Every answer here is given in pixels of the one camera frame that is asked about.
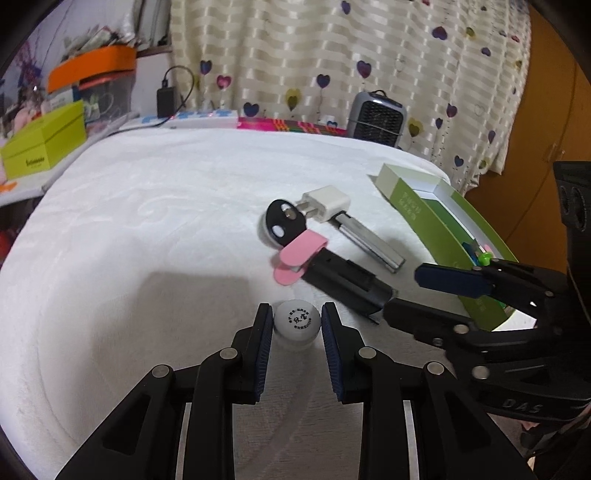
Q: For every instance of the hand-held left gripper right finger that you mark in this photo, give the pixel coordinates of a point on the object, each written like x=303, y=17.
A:
x=330, y=355

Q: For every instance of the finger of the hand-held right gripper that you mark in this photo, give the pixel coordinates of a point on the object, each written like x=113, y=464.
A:
x=425, y=318
x=452, y=280

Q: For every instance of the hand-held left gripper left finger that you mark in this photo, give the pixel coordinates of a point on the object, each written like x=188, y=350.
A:
x=264, y=355

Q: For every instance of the blue transparent plastic case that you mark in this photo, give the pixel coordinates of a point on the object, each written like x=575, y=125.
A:
x=471, y=253

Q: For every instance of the small white round jar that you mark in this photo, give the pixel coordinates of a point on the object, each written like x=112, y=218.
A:
x=297, y=323

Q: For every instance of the black rectangular device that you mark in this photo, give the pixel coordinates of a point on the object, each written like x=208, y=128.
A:
x=346, y=277

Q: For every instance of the green cardboard box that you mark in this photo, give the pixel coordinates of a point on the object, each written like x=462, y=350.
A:
x=406, y=203

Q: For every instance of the silver metal bar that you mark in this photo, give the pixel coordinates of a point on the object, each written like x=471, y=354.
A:
x=369, y=242

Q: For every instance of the pink plastic clip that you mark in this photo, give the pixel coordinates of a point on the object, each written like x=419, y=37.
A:
x=300, y=247

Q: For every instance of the black round disc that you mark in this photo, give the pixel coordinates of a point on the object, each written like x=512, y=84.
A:
x=281, y=226

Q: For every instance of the white charger plug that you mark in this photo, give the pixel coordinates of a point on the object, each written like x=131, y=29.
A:
x=328, y=201

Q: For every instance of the grey small fan heater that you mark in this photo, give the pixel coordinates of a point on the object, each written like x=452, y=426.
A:
x=376, y=122

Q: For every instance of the brown wooden wardrobe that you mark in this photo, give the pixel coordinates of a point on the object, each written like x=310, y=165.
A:
x=545, y=115

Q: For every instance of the pink plaid cloth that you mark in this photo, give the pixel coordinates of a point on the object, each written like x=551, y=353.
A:
x=286, y=125

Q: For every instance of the white and blue power strip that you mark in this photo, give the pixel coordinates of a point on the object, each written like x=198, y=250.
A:
x=203, y=118

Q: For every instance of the black power adapter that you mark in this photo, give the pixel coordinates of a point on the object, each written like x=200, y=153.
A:
x=167, y=101

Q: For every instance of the striped curtain with hearts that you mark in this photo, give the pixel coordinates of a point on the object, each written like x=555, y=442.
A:
x=300, y=46

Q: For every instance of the lime green box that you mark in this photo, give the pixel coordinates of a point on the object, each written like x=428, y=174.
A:
x=41, y=143

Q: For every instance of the clear bin with orange lid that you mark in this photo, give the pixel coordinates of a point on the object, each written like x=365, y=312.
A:
x=92, y=64

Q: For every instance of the pile of paper packets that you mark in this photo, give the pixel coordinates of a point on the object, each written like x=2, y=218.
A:
x=92, y=39

